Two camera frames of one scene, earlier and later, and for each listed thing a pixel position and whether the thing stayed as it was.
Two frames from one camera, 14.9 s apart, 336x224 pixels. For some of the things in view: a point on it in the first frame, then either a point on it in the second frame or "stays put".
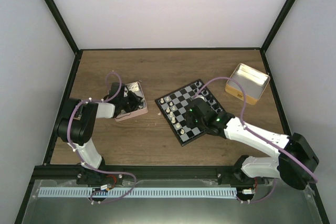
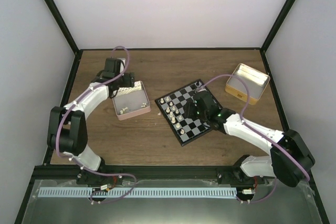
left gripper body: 129,105 -> 129,82
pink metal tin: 135,87 stays put
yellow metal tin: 253,81 stays put
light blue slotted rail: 138,192 stays put
